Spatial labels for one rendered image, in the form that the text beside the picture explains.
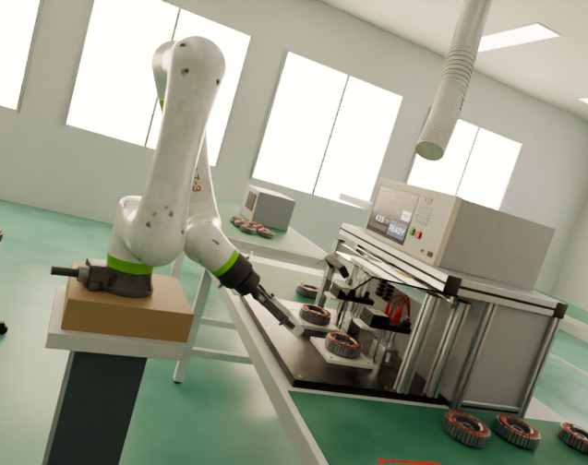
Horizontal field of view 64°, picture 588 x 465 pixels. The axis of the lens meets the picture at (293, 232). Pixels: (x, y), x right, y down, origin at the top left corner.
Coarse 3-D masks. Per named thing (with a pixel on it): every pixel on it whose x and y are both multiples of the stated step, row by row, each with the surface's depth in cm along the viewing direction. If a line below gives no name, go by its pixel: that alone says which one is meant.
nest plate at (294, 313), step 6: (294, 312) 167; (294, 318) 161; (300, 318) 161; (300, 324) 156; (306, 324) 158; (312, 324) 159; (330, 324) 165; (318, 330) 158; (324, 330) 159; (330, 330) 160; (336, 330) 160
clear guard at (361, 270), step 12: (336, 252) 139; (324, 264) 135; (348, 264) 129; (360, 264) 130; (372, 264) 136; (384, 264) 143; (336, 276) 126; (360, 276) 120; (372, 276) 117; (384, 276) 122; (396, 276) 128; (348, 288) 118; (420, 288) 122; (432, 288) 126
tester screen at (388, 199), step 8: (384, 192) 166; (392, 192) 161; (400, 192) 157; (376, 200) 170; (384, 200) 165; (392, 200) 160; (400, 200) 156; (408, 200) 151; (376, 208) 169; (384, 208) 164; (392, 208) 159; (400, 208) 155; (408, 208) 150; (384, 216) 162; (392, 216) 158; (368, 224) 171; (384, 224) 161; (408, 224) 148; (384, 232) 160; (400, 240) 150
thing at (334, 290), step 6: (330, 288) 168; (336, 288) 165; (330, 294) 165; (336, 294) 163; (342, 294) 163; (348, 294) 164; (336, 300) 163; (342, 300) 164; (348, 300) 164; (354, 300) 164; (360, 300) 165; (366, 300) 166; (372, 300) 168; (354, 306) 169; (360, 306) 167; (354, 312) 169
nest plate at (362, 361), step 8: (320, 344) 142; (320, 352) 139; (328, 352) 138; (328, 360) 133; (336, 360) 134; (344, 360) 136; (352, 360) 137; (360, 360) 139; (368, 360) 142; (368, 368) 138
